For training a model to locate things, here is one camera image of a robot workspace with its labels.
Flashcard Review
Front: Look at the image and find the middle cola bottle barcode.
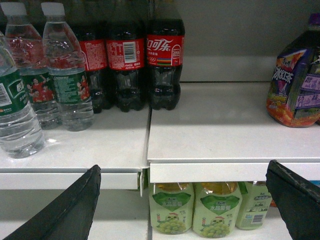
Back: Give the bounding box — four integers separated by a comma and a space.
106, 20, 145, 112

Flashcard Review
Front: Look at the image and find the right cola bottle red label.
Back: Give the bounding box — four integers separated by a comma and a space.
146, 18, 185, 111

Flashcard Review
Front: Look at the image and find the green grape drink bottle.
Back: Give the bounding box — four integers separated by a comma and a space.
149, 182, 195, 235
192, 181, 242, 239
235, 181, 272, 230

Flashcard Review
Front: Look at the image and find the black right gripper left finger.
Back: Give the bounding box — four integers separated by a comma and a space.
5, 164, 101, 240

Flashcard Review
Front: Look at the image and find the front left water bottle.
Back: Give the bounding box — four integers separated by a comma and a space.
0, 33, 45, 159

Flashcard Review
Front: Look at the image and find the right green grape drink bottle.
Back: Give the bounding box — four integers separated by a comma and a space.
235, 181, 272, 230

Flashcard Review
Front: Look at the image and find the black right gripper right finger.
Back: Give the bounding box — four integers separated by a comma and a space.
266, 160, 320, 240

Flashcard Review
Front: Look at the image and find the water bottle white cap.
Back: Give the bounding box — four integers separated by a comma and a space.
41, 2, 94, 132
0, 2, 61, 130

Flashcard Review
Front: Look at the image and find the middle green grape drink bottle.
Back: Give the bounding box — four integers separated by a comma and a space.
192, 181, 242, 239

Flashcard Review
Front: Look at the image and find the left green grape drink bottle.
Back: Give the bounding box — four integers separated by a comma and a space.
149, 182, 195, 235

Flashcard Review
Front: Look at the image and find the left cola bottle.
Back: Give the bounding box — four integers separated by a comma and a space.
71, 24, 108, 114

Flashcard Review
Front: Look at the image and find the purple iced tea bottle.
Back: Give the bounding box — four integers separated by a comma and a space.
266, 13, 320, 128

